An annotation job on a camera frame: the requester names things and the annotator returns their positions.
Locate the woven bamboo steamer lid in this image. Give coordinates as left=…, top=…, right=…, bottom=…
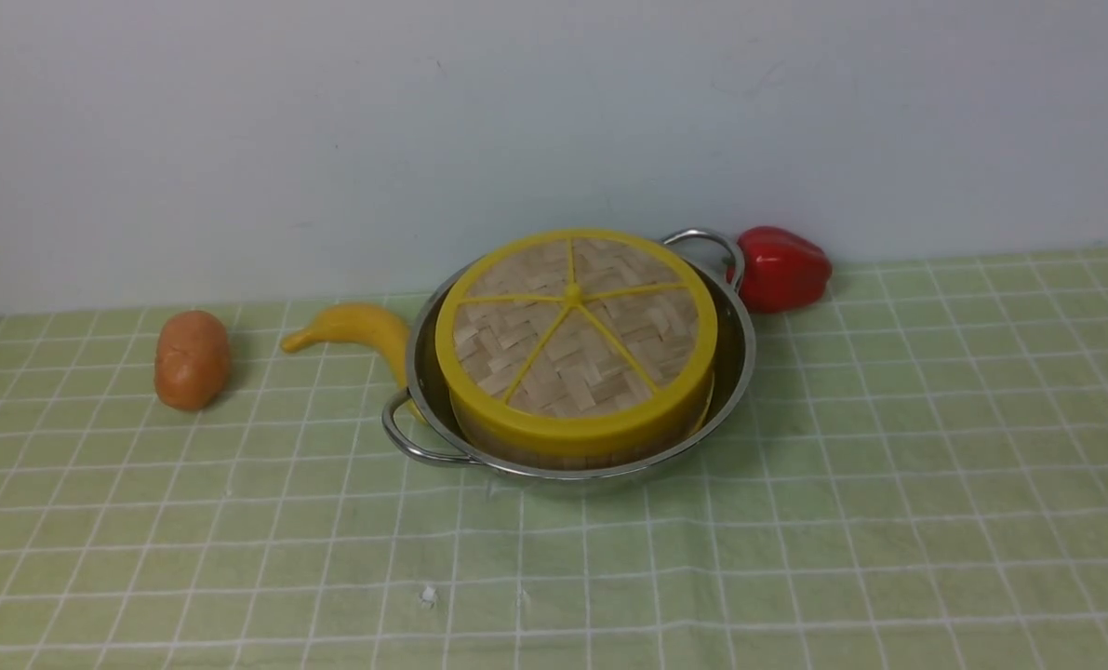
left=432, top=229, right=720, bottom=432

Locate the bamboo steamer basket yellow rim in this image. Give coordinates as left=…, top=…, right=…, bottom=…
left=451, top=374, right=714, bottom=471

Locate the stainless steel pot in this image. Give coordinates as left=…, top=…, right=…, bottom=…
left=380, top=228, right=756, bottom=488

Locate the yellow banana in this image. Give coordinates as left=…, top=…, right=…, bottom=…
left=280, top=302, right=410, bottom=386

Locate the red bell pepper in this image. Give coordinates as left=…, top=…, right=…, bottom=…
left=737, top=226, right=834, bottom=315

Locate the orange potato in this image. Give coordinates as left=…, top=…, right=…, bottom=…
left=154, top=310, right=232, bottom=412

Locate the green checkered tablecloth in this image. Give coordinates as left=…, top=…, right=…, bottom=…
left=0, top=248, right=1108, bottom=669

